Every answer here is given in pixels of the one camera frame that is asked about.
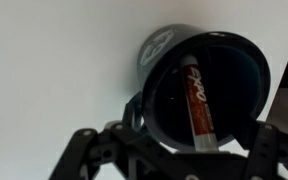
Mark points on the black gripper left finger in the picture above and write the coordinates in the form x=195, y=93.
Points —
x=136, y=157

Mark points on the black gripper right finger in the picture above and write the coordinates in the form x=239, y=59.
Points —
x=267, y=146

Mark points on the red Expo marker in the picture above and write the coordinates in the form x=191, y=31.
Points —
x=204, y=138

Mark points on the dark blue mug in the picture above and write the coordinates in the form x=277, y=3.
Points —
x=235, y=75

